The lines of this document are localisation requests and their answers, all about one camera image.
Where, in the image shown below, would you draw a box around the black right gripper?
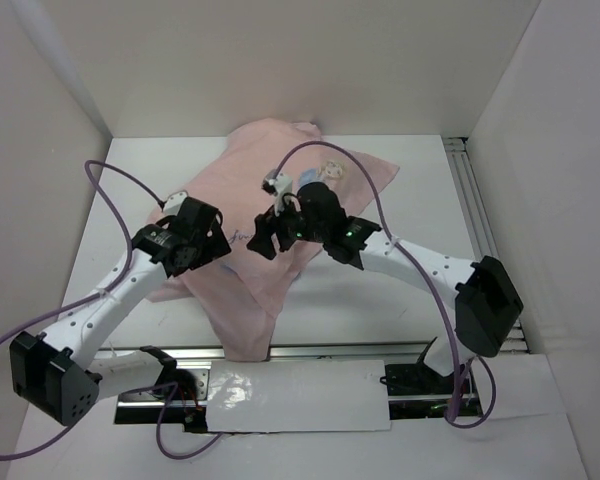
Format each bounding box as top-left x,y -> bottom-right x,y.
245,190 -> 327,261

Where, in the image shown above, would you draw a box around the pink printed pillowcase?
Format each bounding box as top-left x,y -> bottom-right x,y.
144,117 -> 401,363

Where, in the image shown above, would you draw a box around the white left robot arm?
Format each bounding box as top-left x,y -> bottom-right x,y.
9,196 -> 231,427

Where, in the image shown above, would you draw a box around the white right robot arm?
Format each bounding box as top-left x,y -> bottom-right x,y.
247,175 -> 524,392

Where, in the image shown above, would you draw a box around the white cover sheet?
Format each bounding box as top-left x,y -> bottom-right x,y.
206,359 -> 391,434

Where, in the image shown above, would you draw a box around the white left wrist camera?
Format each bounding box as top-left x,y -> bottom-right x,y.
161,190 -> 188,216

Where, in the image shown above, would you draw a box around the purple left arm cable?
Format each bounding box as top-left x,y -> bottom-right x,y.
0,159 -> 226,460

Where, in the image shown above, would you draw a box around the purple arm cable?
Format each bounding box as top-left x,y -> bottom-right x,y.
275,140 -> 497,429
0,159 -> 226,460

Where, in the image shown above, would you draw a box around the aluminium frame rails right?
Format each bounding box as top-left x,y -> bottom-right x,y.
442,136 -> 531,355

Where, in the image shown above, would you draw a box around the aluminium front rail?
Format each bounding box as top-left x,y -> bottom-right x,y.
111,341 -> 481,426

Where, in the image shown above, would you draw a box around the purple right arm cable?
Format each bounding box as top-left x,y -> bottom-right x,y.
275,140 -> 497,429

